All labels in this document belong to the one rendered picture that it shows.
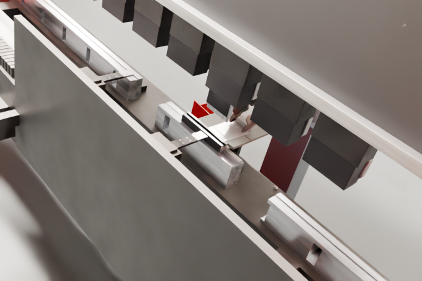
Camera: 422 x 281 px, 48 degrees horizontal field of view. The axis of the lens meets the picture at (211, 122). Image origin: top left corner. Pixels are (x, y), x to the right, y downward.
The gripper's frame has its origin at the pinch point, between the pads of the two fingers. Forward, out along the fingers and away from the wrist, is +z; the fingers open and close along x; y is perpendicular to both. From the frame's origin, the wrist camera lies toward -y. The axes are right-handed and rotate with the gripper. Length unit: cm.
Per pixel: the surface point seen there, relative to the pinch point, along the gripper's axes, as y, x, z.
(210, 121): 4.9, -6.7, 5.6
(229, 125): 1.2, -2.0, 2.2
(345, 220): -156, 8, 1
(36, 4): 12, -119, 18
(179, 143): 18.9, -1.0, 16.7
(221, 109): 16.1, 0.9, -0.1
